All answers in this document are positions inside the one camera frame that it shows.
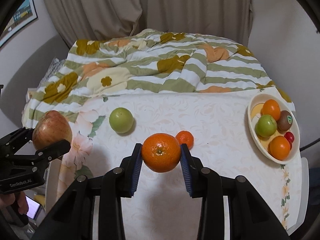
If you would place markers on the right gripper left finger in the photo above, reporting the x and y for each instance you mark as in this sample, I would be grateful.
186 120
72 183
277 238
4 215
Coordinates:
72 215

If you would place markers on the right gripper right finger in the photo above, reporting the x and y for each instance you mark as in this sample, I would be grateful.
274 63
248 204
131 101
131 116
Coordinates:
250 217

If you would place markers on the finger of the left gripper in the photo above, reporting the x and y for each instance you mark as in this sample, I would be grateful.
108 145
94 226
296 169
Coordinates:
41 159
17 134

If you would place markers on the large yellow-red apple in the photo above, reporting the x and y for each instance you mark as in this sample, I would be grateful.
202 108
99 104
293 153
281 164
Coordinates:
51 128

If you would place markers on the small mandarin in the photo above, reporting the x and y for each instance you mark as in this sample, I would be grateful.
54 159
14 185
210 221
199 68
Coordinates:
185 137
279 148

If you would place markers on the small red cherry tomato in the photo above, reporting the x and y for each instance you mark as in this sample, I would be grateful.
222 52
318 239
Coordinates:
289 136

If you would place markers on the small green apple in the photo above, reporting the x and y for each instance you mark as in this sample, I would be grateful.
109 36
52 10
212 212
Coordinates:
121 120

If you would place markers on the brown kiwi with sticker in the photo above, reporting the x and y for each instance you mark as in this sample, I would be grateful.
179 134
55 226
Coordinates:
285 121

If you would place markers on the large orange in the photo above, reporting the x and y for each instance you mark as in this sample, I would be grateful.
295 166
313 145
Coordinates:
271 107
161 152

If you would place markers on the person left hand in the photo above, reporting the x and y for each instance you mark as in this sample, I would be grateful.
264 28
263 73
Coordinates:
9 199

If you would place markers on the glowing screen device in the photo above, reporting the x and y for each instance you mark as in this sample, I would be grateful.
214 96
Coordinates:
33 208

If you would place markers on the grey sofa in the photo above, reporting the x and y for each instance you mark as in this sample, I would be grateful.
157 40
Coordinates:
35 70

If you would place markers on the floral white tablecloth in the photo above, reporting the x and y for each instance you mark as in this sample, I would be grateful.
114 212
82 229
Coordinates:
161 207

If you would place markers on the cream oval plate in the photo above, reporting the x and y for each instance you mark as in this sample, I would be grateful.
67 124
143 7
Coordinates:
254 113

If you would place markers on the striped floral quilt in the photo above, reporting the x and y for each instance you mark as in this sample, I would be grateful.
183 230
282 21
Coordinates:
149 62

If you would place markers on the beige curtain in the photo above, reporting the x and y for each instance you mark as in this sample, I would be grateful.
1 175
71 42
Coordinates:
107 19

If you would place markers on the framed wall picture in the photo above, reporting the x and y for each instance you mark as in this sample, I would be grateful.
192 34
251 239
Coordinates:
24 15

